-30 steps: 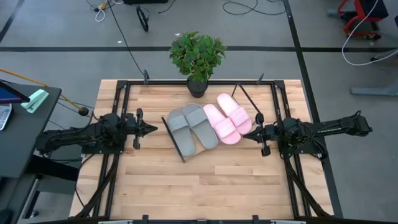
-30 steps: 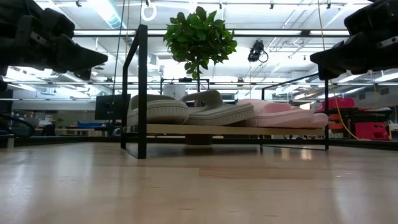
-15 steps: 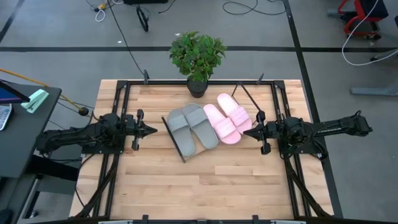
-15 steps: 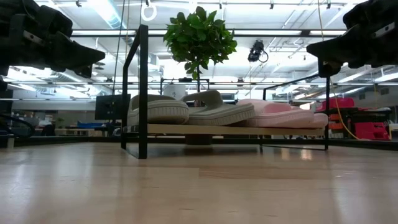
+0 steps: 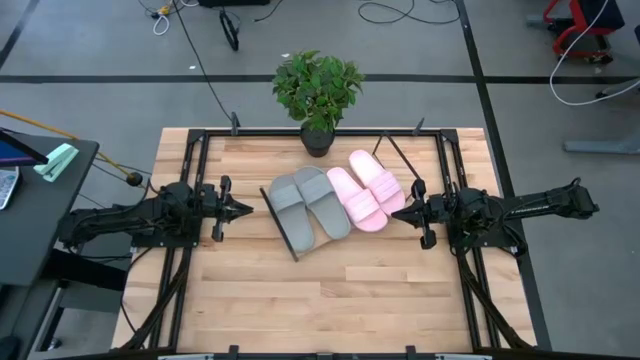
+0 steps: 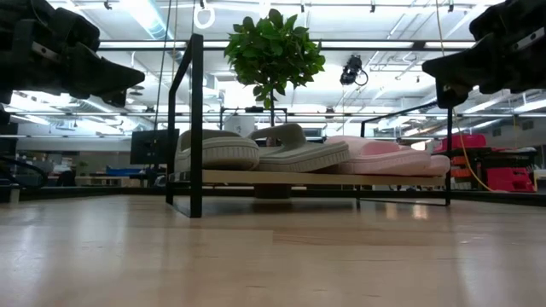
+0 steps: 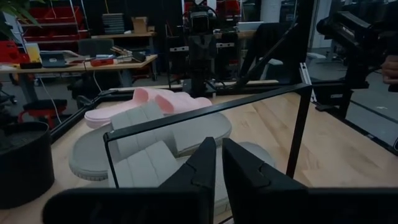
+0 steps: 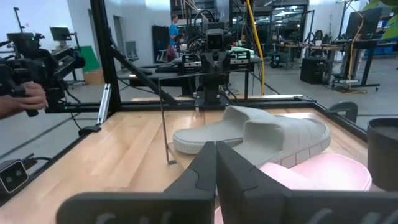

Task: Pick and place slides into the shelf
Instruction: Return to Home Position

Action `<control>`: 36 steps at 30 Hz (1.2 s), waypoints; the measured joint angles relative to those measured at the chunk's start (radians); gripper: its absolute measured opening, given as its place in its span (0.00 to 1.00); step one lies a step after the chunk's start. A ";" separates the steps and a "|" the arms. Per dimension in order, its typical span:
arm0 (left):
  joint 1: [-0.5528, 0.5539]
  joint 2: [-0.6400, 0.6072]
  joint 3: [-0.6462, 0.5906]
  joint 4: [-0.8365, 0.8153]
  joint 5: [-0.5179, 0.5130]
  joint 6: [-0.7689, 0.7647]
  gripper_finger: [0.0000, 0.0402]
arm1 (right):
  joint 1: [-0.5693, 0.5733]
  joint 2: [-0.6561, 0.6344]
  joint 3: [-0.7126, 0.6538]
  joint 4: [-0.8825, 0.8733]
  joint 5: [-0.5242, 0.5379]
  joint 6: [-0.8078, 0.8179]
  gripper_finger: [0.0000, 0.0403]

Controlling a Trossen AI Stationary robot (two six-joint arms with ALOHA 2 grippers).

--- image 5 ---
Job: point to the mint green stapler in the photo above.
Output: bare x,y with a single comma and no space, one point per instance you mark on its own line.
57,161

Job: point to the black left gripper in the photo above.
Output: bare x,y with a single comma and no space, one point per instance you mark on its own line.
217,207

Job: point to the blue screen tablet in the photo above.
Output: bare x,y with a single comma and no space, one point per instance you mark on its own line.
15,152

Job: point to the black metal table frame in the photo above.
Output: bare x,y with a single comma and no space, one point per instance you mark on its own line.
250,133

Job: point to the green potted plant black pot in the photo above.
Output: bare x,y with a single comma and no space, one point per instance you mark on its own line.
317,90

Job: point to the pink slide sandal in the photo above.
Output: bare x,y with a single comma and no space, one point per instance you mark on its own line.
382,185
357,205

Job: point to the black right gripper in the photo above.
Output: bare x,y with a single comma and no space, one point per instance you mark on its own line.
437,210

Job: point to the white sneaker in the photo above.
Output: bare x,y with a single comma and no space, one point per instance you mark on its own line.
290,200

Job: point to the red black cart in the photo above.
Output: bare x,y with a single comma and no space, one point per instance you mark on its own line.
600,15

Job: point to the black side desk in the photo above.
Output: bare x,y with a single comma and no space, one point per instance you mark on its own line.
45,225

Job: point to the white keyboard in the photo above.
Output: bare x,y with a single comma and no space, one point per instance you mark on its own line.
7,187

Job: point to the black floor box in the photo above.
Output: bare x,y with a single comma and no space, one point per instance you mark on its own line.
232,2

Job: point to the yellow plug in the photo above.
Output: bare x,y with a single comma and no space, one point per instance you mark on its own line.
164,10

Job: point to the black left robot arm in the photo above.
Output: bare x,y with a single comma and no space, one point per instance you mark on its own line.
150,215

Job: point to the black round knob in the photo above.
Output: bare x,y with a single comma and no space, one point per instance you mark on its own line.
134,179

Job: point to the black table clamp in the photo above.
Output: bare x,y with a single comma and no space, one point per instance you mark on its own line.
233,352
411,352
419,127
235,125

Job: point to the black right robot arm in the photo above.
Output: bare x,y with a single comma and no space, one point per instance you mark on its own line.
525,205

